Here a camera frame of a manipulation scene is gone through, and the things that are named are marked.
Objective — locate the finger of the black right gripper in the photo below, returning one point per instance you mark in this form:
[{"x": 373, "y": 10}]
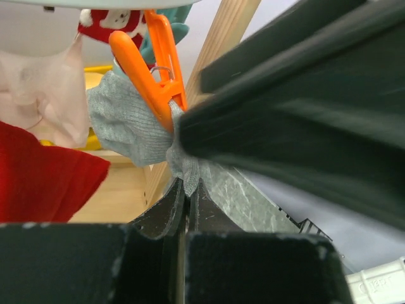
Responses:
[{"x": 314, "y": 99}]

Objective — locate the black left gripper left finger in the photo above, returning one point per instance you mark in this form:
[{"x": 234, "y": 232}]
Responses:
[{"x": 161, "y": 228}]

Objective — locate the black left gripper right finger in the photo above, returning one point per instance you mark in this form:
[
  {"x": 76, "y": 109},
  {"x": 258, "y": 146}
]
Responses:
[{"x": 215, "y": 272}]

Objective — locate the grey sock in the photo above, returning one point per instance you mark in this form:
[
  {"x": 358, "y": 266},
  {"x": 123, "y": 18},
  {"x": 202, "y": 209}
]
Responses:
[{"x": 124, "y": 124}]

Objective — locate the pale pink sock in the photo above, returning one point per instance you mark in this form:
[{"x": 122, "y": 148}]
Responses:
[{"x": 46, "y": 95}]

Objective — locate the white round clip hanger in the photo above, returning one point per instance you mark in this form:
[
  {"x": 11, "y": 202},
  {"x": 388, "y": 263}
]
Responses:
[{"x": 113, "y": 4}]

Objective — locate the orange clothes peg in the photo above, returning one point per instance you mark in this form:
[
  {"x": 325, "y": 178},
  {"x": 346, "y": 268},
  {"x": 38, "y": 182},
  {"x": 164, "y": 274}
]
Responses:
[{"x": 170, "y": 87}]

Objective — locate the yellow plastic tray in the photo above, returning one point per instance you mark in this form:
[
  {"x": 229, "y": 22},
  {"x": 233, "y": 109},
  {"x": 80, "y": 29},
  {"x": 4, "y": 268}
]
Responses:
[{"x": 91, "y": 104}]

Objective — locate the red white christmas sock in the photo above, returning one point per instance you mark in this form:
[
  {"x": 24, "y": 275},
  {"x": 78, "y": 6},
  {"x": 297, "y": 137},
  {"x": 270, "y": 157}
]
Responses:
[{"x": 99, "y": 24}]

